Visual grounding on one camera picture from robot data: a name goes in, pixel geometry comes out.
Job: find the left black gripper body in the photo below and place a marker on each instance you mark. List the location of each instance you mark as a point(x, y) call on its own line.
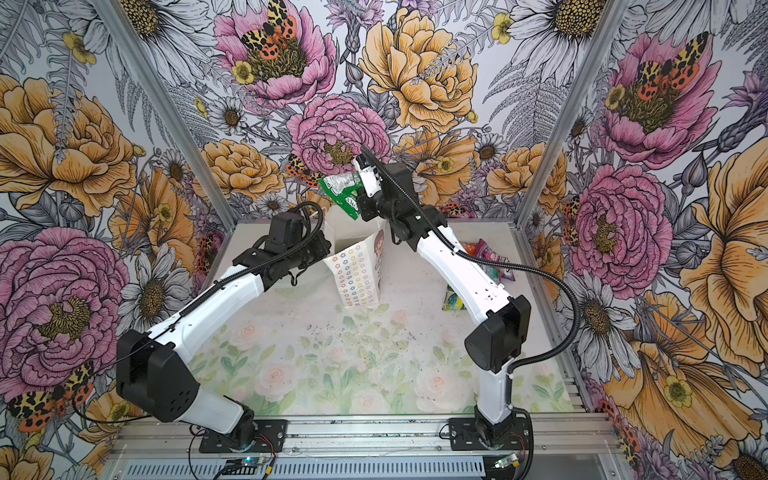
point(311, 252)

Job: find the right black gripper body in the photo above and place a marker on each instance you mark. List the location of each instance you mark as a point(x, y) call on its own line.
point(375, 205)

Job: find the white patterned paper bag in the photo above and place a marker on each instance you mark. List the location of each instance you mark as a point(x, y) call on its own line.
point(355, 257)

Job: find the green snack packet front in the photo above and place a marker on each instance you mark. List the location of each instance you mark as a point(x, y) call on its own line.
point(344, 190)

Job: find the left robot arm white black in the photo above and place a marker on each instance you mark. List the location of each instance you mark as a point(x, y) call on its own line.
point(153, 370)

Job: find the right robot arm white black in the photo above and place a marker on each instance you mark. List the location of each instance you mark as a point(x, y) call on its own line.
point(501, 321)

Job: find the orange red snack packet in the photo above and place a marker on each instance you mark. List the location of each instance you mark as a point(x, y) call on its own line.
point(470, 248)

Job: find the green yellow snack packet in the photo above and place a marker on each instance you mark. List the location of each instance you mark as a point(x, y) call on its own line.
point(452, 302)

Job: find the pink purple snack packet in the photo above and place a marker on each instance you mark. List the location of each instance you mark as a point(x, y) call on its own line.
point(485, 252)

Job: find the green circuit board left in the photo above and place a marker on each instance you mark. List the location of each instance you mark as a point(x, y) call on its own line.
point(247, 464)

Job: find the green circuit board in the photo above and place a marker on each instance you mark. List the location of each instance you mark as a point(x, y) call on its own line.
point(509, 461)
point(247, 464)

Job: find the green circuit board right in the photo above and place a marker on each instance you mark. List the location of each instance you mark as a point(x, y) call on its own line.
point(509, 461)

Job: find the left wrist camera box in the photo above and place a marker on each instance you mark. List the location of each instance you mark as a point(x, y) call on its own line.
point(285, 232)

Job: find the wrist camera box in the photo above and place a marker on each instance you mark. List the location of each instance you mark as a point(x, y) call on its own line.
point(285, 232)
point(378, 177)

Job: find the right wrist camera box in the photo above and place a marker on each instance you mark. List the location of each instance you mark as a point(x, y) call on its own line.
point(378, 177)

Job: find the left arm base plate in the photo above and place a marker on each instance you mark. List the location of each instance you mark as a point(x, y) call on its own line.
point(256, 436)

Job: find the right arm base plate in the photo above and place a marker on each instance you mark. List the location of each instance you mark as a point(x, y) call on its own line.
point(477, 434)

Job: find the aluminium front rail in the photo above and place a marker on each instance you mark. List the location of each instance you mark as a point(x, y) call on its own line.
point(564, 446)

